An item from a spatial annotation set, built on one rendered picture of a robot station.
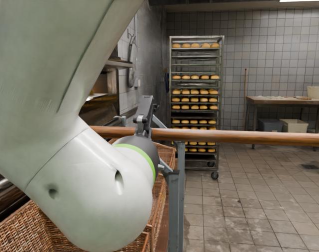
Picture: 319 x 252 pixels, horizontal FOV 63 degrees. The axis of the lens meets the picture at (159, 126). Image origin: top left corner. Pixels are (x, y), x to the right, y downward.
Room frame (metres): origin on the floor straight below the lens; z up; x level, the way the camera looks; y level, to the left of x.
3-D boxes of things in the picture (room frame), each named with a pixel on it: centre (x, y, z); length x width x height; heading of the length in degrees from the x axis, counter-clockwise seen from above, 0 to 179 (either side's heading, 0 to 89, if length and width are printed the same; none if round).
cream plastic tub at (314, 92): (4.84, -2.97, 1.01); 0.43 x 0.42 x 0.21; 82
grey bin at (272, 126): (4.88, -2.11, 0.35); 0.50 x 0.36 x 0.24; 172
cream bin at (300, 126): (4.82, -2.53, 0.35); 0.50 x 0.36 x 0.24; 173
